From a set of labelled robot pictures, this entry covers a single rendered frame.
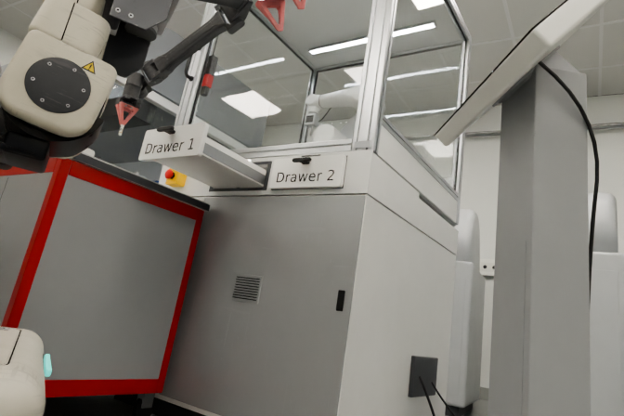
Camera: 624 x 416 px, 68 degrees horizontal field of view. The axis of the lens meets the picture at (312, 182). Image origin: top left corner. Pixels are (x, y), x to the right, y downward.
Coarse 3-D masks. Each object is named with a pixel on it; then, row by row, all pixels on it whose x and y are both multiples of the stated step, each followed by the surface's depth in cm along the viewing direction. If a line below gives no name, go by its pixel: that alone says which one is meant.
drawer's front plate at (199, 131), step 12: (156, 132) 155; (180, 132) 147; (192, 132) 144; (204, 132) 142; (144, 144) 156; (156, 144) 152; (192, 144) 142; (144, 156) 154; (156, 156) 150; (168, 156) 147; (180, 156) 143; (192, 156) 141
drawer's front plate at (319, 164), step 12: (324, 156) 154; (336, 156) 151; (276, 168) 164; (288, 168) 161; (300, 168) 158; (312, 168) 155; (324, 168) 152; (336, 168) 150; (276, 180) 162; (288, 180) 159; (324, 180) 151; (336, 180) 148
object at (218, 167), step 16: (208, 144) 145; (176, 160) 153; (192, 160) 150; (208, 160) 147; (224, 160) 151; (240, 160) 158; (192, 176) 170; (208, 176) 167; (224, 176) 163; (240, 176) 160; (256, 176) 164
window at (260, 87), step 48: (288, 0) 197; (336, 0) 181; (240, 48) 203; (288, 48) 187; (336, 48) 172; (240, 96) 193; (288, 96) 178; (336, 96) 164; (240, 144) 183; (288, 144) 169
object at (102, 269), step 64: (0, 192) 146; (64, 192) 131; (128, 192) 148; (0, 256) 132; (64, 256) 131; (128, 256) 148; (192, 256) 169; (0, 320) 121; (64, 320) 130; (128, 320) 147; (64, 384) 129; (128, 384) 146
